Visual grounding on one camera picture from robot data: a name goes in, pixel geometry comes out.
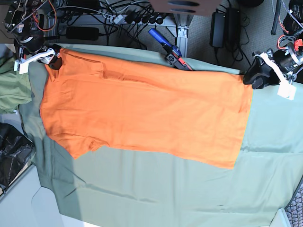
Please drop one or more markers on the black plastic bag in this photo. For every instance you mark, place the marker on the black plastic bag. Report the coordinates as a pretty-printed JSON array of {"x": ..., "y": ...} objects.
[{"x": 15, "y": 151}]

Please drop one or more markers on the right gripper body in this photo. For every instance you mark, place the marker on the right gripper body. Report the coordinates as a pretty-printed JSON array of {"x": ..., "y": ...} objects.
[{"x": 48, "y": 54}]

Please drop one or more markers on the aluminium table leg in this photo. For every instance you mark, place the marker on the aluminium table leg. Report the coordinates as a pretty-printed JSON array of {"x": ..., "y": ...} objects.
[{"x": 180, "y": 31}]

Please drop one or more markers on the orange T-shirt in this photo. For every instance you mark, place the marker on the orange T-shirt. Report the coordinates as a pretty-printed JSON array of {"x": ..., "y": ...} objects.
[{"x": 94, "y": 101}]

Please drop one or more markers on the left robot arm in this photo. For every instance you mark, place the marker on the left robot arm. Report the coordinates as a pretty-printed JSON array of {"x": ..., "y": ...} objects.
[{"x": 290, "y": 19}]

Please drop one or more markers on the olive green garment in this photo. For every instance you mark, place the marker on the olive green garment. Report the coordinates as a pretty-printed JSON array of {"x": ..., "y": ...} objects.
[{"x": 15, "y": 88}]

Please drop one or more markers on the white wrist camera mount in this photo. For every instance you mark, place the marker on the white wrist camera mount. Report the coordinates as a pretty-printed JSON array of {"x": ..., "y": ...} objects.
[
  {"x": 22, "y": 65},
  {"x": 286, "y": 90}
]

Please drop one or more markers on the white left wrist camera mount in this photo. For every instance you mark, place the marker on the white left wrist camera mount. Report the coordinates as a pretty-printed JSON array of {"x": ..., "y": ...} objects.
[{"x": 286, "y": 90}]

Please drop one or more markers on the black power adapter brick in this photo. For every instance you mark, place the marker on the black power adapter brick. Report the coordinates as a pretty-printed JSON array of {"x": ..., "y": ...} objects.
[{"x": 217, "y": 30}]

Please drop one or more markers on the blue red clamp tool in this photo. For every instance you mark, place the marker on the blue red clamp tool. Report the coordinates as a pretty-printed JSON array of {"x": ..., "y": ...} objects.
[{"x": 173, "y": 56}]

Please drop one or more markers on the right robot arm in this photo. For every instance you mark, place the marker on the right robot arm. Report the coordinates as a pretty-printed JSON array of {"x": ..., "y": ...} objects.
[{"x": 20, "y": 20}]

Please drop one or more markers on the green table cloth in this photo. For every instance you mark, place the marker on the green table cloth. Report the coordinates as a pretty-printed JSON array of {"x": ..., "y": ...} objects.
[{"x": 119, "y": 188}]

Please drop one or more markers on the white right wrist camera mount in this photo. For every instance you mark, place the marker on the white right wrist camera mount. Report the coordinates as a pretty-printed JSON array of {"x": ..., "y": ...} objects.
[{"x": 22, "y": 65}]

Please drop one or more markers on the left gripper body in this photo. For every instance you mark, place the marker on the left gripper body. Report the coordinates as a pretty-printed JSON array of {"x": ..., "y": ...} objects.
[{"x": 282, "y": 60}]

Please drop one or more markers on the black brick under table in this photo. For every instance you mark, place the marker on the black brick under table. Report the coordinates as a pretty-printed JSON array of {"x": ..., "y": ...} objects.
[{"x": 82, "y": 33}]

